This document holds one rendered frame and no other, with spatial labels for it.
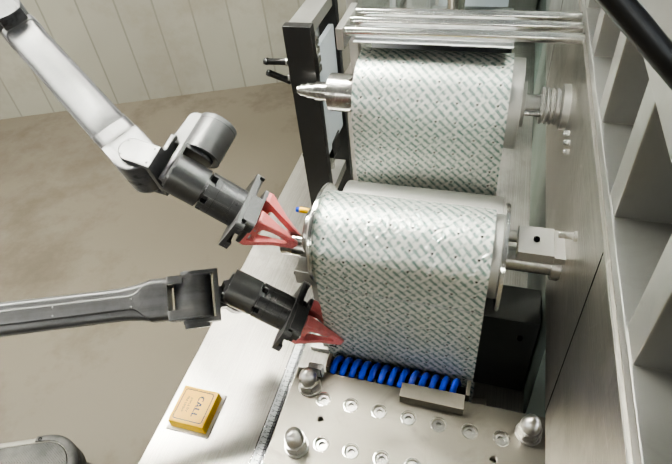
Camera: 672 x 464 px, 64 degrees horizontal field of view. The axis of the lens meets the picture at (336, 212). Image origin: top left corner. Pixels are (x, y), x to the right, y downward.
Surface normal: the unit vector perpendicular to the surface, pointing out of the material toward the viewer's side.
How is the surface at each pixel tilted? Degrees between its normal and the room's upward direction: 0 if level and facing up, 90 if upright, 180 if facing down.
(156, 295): 36
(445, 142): 92
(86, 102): 23
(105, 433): 0
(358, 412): 0
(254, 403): 0
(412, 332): 90
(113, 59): 90
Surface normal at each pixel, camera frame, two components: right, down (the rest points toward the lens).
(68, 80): -0.01, -0.48
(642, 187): -0.27, 0.67
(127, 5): 0.10, 0.67
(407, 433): -0.09, -0.73
